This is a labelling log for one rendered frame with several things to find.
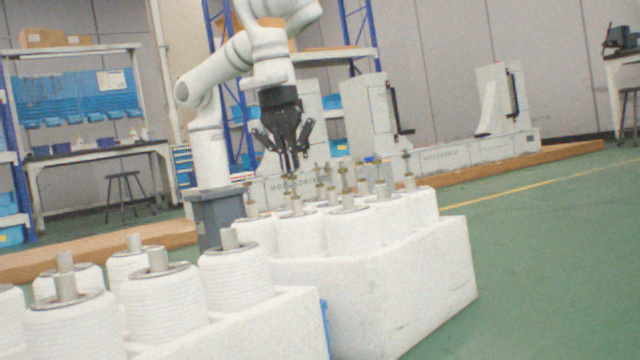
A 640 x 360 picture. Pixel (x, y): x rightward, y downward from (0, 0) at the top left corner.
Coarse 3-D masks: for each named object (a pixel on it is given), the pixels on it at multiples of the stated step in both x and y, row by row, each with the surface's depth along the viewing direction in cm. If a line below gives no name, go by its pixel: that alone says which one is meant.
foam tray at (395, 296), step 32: (448, 224) 121; (320, 256) 107; (352, 256) 101; (384, 256) 100; (416, 256) 109; (448, 256) 119; (320, 288) 104; (352, 288) 100; (384, 288) 99; (416, 288) 108; (448, 288) 118; (352, 320) 101; (384, 320) 98; (416, 320) 107; (352, 352) 101; (384, 352) 98
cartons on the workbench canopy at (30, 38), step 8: (24, 32) 612; (32, 32) 617; (40, 32) 621; (48, 32) 626; (56, 32) 631; (24, 40) 617; (32, 40) 616; (40, 40) 621; (48, 40) 625; (56, 40) 630; (64, 40) 635; (72, 40) 641; (80, 40) 644; (88, 40) 647; (24, 48) 624; (32, 48) 615
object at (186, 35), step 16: (160, 0) 731; (176, 0) 740; (192, 0) 751; (160, 16) 734; (176, 16) 740; (192, 16) 750; (176, 32) 739; (192, 32) 749; (176, 48) 738; (192, 48) 749; (208, 48) 759; (160, 64) 764; (176, 64) 737; (192, 64) 748; (160, 80) 776; (192, 112) 745; (224, 144) 765
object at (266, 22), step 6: (222, 18) 643; (234, 18) 628; (264, 18) 640; (270, 18) 644; (276, 18) 648; (282, 18) 652; (216, 24) 659; (222, 24) 650; (234, 24) 633; (240, 24) 682; (264, 24) 641; (270, 24) 645; (276, 24) 649; (282, 24) 654; (222, 30) 656; (234, 30) 637; (240, 30) 630; (288, 42) 657; (288, 48) 657
